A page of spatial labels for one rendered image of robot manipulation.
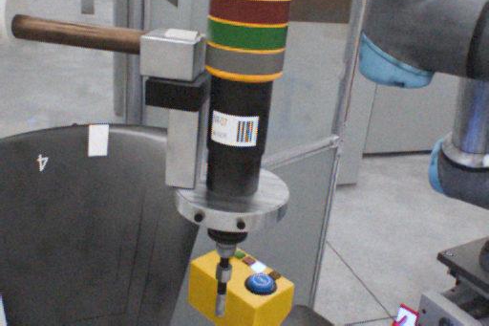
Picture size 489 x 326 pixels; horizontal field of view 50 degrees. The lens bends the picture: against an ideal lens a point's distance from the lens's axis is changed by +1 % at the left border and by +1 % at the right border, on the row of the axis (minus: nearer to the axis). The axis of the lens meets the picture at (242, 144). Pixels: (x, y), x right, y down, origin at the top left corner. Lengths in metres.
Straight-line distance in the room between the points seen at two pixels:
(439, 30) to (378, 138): 3.92
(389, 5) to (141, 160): 0.27
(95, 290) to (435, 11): 0.37
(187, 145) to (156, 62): 0.05
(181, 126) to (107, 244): 0.19
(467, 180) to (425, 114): 3.51
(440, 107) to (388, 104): 0.53
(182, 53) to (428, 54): 0.28
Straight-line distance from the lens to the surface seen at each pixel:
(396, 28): 0.50
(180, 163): 0.30
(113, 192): 0.47
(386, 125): 4.40
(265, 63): 0.27
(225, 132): 0.28
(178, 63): 0.28
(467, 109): 1.01
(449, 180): 1.11
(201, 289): 0.93
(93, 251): 0.45
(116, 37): 0.30
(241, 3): 0.26
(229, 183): 0.30
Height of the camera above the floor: 1.60
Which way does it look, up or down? 22 degrees down
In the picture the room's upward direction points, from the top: 6 degrees clockwise
